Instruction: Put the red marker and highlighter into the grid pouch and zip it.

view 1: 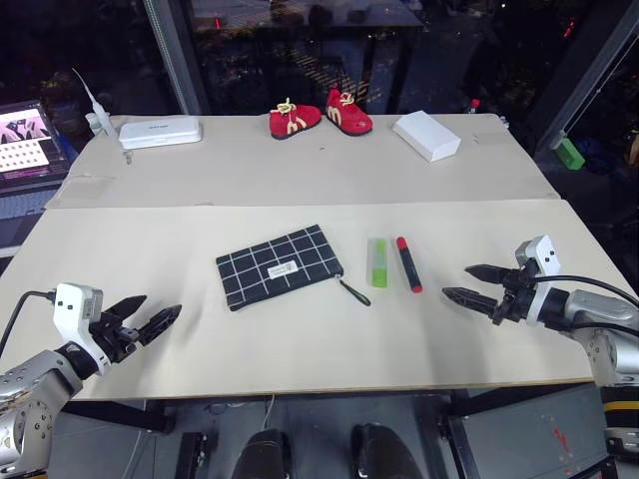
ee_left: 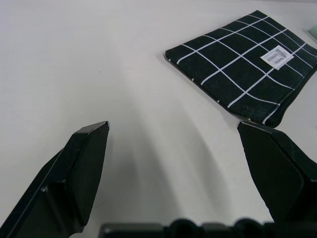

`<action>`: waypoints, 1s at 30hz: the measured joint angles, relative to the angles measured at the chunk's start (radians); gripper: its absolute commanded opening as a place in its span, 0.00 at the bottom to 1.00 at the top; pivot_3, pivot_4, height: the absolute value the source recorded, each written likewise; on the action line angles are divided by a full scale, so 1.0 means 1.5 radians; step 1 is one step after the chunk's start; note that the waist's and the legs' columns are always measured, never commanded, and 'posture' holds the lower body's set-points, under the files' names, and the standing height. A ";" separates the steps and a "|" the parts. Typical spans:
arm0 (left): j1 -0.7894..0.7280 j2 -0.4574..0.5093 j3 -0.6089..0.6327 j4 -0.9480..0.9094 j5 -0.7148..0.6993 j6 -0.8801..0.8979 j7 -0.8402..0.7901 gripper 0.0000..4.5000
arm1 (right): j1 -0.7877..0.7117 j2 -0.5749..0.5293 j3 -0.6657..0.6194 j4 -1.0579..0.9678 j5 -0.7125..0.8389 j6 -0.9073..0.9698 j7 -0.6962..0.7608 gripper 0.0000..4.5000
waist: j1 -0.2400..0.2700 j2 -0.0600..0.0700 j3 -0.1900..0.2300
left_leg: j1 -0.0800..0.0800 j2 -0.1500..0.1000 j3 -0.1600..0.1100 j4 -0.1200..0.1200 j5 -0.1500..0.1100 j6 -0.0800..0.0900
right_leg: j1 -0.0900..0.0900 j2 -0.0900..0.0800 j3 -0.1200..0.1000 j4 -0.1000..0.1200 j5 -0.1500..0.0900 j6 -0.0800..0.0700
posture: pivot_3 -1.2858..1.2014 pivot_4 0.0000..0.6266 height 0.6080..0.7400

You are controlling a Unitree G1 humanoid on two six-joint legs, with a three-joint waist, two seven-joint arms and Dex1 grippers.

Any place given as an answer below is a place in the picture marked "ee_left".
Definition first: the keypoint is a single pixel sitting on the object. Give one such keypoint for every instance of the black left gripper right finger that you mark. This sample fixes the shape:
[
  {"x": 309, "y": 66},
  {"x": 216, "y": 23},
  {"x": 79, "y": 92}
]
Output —
[{"x": 277, "y": 168}]

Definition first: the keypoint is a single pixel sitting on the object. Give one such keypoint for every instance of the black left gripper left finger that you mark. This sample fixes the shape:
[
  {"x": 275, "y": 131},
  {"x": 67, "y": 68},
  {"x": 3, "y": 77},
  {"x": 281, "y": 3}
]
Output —
[{"x": 64, "y": 183}]

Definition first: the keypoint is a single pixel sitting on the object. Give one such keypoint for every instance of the black white-grid fabric pouch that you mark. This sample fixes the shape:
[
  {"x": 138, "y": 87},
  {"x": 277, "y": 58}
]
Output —
[{"x": 244, "y": 69}]

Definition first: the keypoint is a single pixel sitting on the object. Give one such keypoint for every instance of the pale green eraser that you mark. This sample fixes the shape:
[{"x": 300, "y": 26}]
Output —
[{"x": 313, "y": 32}]

